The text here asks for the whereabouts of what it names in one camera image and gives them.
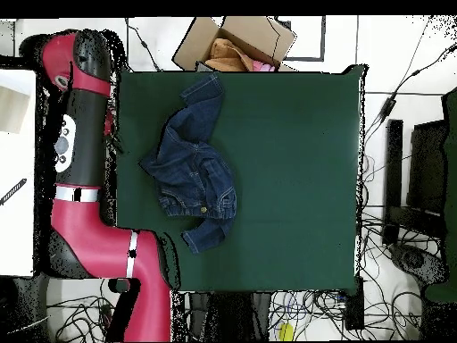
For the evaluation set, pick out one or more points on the blue denim jeans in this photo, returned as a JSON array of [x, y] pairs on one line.
[[192, 171]]

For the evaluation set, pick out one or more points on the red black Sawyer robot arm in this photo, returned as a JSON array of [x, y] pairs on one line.
[[89, 160]]

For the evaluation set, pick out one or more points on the black flat panel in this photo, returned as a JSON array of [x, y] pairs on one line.
[[426, 168]]

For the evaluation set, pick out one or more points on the beige box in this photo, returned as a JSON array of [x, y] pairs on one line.
[[12, 110]]

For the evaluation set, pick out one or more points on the grey cloth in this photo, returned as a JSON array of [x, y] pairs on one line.
[[203, 67]]

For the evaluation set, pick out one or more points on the brown cardboard box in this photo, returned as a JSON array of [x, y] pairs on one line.
[[192, 46]]

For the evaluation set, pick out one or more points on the black ribbed strip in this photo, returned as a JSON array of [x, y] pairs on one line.
[[14, 190]]

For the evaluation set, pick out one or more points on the orange towel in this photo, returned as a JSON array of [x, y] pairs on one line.
[[225, 57]]

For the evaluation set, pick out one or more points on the white desk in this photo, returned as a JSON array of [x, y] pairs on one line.
[[18, 232]]

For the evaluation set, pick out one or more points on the pink cloth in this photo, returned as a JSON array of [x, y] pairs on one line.
[[262, 66]]

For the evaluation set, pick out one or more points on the dark green table cloth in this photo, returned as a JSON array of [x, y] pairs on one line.
[[303, 214]]

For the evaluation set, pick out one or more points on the yellow ball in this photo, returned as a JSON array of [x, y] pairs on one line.
[[285, 332]]

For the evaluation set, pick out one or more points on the black upright bar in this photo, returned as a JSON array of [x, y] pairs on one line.
[[393, 171]]

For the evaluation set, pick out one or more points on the black power strip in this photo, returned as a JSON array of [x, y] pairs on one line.
[[354, 311]]

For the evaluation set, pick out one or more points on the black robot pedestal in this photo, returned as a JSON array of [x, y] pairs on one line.
[[228, 318]]

